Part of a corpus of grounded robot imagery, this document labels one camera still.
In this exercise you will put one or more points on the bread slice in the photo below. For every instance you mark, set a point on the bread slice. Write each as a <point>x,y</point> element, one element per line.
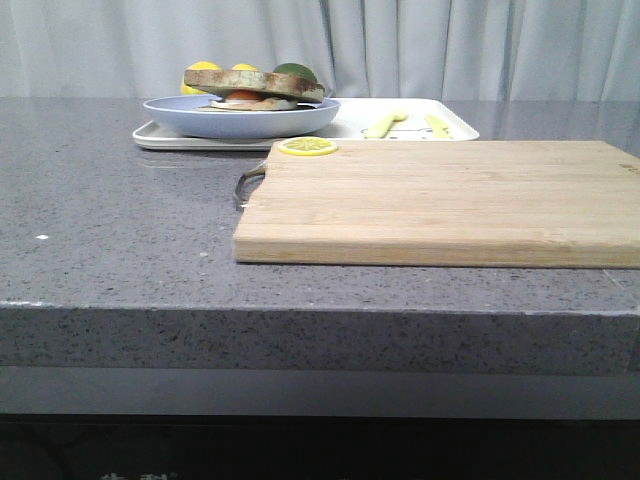
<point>305,104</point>
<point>224,82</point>

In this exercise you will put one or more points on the fried egg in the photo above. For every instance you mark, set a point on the fried egg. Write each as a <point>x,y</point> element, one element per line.
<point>244,95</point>

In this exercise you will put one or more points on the light blue round plate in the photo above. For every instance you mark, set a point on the light blue round plate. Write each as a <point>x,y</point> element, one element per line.
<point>179,114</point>

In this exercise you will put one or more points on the white serving tray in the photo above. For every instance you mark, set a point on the white serving tray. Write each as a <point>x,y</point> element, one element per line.
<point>354,115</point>

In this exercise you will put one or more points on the lemon slice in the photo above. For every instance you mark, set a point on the lemon slice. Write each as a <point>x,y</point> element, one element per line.
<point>307,146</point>

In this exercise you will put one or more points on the yellow plastic fork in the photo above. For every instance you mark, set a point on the yellow plastic fork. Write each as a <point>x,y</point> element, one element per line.
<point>382,126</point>

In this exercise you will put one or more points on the yellow plastic knife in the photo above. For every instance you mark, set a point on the yellow plastic knife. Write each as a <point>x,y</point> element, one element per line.
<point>439,128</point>

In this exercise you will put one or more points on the green lime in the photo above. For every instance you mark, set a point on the green lime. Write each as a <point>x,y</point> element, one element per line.
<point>296,69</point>

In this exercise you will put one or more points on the right yellow lemon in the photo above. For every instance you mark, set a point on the right yellow lemon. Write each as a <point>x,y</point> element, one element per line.
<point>245,67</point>

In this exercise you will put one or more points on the yellow lemon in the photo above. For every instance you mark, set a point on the yellow lemon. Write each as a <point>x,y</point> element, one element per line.
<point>200,65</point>
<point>245,67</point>

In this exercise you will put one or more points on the left yellow lemon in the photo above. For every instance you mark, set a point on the left yellow lemon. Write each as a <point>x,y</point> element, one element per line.
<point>200,65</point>

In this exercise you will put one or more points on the wooden cutting board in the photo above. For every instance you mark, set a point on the wooden cutting board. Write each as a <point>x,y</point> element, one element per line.
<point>572,204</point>

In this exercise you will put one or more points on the white curtain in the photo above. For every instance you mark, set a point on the white curtain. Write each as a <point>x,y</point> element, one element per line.
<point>448,50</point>

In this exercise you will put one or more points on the metal cutting board handle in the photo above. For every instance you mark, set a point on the metal cutting board handle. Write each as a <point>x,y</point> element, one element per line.
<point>245,184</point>

